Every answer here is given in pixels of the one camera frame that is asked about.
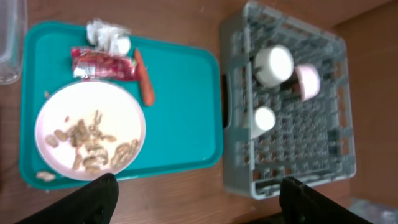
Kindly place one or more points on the red snack wrapper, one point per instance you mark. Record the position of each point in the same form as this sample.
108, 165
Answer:
88, 63

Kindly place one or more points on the large white plate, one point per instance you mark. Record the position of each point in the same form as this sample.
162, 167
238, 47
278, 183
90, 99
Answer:
87, 129

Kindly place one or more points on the white cup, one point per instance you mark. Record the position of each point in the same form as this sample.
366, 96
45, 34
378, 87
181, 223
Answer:
260, 121

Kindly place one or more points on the white bowl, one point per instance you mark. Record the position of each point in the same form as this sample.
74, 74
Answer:
275, 65

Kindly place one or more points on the clear plastic bin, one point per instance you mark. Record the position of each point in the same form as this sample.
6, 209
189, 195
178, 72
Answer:
14, 23

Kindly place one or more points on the white tissue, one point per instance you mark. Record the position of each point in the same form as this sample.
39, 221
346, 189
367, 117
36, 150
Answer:
107, 37

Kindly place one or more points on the orange carrot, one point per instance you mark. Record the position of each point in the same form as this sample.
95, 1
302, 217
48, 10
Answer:
147, 91

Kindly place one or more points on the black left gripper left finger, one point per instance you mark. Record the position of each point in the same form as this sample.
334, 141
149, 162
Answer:
93, 203

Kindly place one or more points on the teal plastic tray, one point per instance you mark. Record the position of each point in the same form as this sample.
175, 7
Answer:
184, 126

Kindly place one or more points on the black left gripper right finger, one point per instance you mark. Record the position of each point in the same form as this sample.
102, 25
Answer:
302, 204

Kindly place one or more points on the grey dish rack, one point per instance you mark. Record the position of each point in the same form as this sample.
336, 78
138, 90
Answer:
312, 140

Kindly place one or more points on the peanut shell on tray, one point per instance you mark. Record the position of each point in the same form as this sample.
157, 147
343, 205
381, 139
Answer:
45, 176

